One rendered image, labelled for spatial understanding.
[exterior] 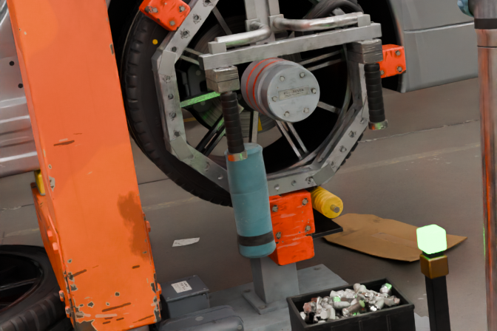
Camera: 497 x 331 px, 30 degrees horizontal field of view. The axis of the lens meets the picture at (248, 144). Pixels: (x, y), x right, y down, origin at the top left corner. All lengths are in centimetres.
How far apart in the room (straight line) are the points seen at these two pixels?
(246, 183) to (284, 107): 19
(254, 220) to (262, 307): 42
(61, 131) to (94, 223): 18
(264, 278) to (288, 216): 27
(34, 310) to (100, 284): 32
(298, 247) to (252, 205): 25
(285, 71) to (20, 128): 63
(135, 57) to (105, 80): 54
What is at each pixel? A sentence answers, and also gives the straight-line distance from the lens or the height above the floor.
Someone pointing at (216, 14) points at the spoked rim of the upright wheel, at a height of 103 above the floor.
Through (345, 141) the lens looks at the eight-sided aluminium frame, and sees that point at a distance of 233.
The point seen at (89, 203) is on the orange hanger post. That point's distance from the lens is 174.
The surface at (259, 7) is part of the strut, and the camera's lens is 221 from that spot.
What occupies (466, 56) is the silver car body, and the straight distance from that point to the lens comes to 257.
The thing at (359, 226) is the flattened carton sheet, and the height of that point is 1.
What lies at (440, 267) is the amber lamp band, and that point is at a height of 59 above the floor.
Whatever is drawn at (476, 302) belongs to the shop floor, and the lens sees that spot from 300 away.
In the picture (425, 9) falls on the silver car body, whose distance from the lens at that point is 250.
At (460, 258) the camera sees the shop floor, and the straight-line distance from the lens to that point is 334.
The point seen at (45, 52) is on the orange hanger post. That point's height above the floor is 107.
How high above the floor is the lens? 126
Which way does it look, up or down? 14 degrees down
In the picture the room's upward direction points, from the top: 8 degrees counter-clockwise
